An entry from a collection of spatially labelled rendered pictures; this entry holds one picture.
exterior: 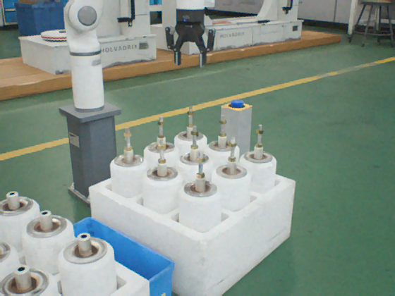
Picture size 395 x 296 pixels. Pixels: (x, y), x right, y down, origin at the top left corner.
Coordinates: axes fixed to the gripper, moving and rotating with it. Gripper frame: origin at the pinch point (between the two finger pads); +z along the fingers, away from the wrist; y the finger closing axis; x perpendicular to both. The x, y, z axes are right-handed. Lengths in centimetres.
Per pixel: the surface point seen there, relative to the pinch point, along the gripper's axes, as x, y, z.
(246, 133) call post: 14.6, 13.3, 24.1
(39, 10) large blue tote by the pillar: 299, -301, 17
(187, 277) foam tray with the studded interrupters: -38, 15, 40
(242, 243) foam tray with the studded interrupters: -26, 24, 36
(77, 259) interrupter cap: -62, 5, 22
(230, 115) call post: 11.5, 8.7, 17.7
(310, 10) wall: 554, -35, 26
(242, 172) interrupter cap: -18.7, 21.1, 21.6
